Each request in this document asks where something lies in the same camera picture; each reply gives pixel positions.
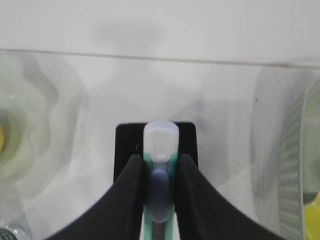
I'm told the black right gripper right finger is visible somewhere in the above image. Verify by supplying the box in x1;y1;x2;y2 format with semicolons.
174;154;281;240

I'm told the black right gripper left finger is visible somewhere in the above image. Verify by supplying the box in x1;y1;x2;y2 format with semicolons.
49;154;146;240

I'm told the mint green utility knife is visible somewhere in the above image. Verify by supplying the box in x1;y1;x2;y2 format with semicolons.
139;119;181;240

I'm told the clear water bottle green label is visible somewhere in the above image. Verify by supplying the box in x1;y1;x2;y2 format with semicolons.
0;215;33;240

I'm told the yellow waste paper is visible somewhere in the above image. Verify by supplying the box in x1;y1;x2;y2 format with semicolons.
303;192;320;240

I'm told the black square pen holder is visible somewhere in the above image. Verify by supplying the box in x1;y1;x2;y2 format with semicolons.
113;120;199;180

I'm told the green woven plastic basket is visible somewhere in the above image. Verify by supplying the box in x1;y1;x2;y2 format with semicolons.
250;68;320;240

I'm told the pale green wavy glass plate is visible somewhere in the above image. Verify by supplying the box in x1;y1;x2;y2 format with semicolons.
0;52;89;215

